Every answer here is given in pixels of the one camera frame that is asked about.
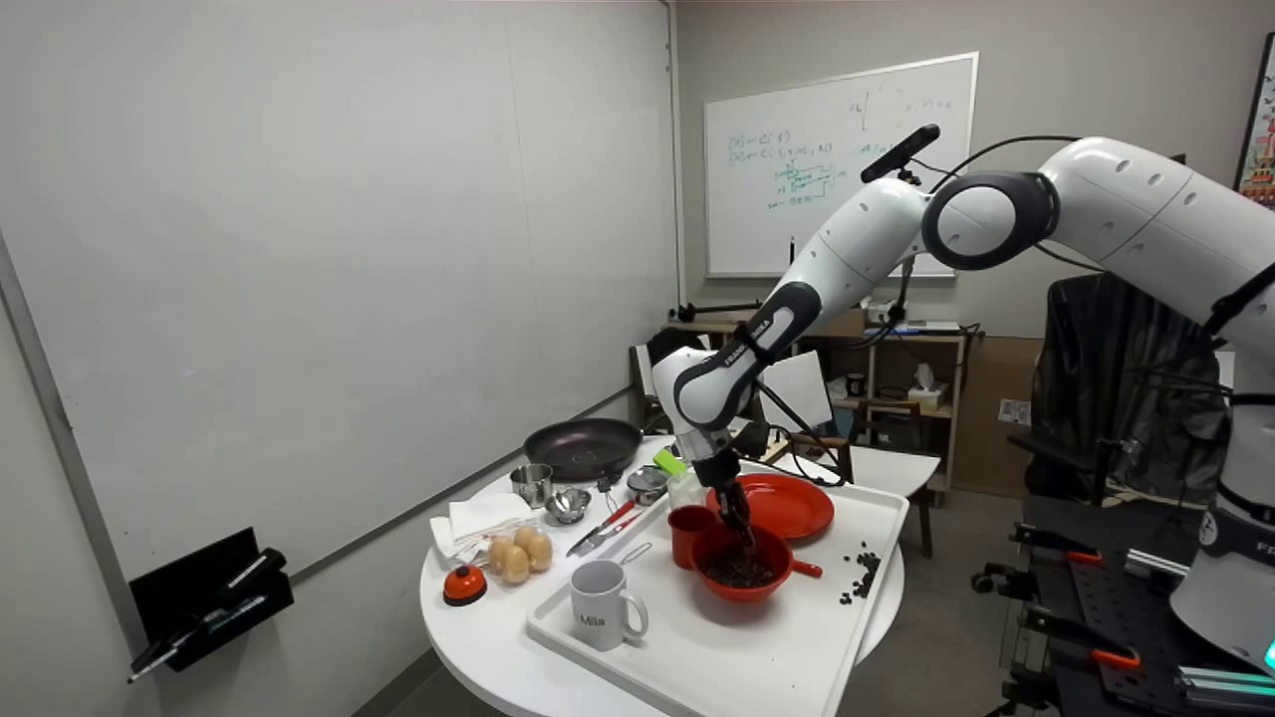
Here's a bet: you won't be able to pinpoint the red plate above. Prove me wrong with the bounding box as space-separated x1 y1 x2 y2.
710 471 836 548

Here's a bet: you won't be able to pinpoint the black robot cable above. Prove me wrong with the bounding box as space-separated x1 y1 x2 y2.
929 128 1109 183

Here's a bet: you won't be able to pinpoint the wooden shelf unit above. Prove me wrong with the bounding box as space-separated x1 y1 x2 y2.
810 313 980 488

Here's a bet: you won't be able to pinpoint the white paper napkin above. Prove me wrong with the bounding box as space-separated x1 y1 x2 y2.
425 488 542 560

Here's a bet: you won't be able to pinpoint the black covered chair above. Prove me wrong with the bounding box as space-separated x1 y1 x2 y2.
1026 269 1232 511

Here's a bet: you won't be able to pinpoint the teal metal bar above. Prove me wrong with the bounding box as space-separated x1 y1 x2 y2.
1170 642 1275 705

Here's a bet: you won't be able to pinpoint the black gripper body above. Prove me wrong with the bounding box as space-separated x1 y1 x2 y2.
688 443 758 529

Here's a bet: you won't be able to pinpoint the red handled metal tongs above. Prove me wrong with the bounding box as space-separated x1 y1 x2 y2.
567 495 645 560

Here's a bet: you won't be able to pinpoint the red bowl with beans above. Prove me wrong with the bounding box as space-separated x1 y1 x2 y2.
688 516 795 609

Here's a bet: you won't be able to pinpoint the dark robot mounting platform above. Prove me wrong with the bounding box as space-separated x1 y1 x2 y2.
1026 529 1275 717

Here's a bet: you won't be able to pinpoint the tissue box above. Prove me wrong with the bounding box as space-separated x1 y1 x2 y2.
903 362 948 415

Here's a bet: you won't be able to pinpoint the black wall holder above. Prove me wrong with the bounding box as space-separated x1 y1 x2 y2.
125 524 300 687

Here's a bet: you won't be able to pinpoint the steel cup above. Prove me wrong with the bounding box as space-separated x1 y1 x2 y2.
511 459 552 511

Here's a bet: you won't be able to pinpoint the white whiteboard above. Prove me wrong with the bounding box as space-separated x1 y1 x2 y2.
700 46 984 286

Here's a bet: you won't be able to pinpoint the white plastic tray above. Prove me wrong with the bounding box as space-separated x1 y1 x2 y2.
523 466 915 717

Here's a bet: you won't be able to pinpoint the framed wall picture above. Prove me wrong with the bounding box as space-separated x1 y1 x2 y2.
1232 33 1275 211

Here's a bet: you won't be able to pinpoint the chair with black jacket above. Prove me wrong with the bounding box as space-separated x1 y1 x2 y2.
628 324 692 401

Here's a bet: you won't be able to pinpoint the scattered dark coffee beans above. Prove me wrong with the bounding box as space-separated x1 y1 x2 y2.
834 533 888 609

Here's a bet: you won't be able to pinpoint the white square side table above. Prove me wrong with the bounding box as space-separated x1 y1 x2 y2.
793 443 944 560

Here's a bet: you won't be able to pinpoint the black bar camera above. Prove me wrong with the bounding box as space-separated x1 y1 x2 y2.
858 123 944 187

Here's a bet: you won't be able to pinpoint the black orange clamp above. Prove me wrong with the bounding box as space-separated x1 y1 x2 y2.
1046 601 1149 671
1013 521 1130 590

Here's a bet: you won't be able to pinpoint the white mug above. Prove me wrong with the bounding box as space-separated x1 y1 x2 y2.
567 557 655 653

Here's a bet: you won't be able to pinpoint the dark frying pan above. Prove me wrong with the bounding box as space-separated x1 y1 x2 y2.
519 415 645 488

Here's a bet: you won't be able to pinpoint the orange desk bell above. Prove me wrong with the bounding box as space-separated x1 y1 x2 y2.
437 560 488 609

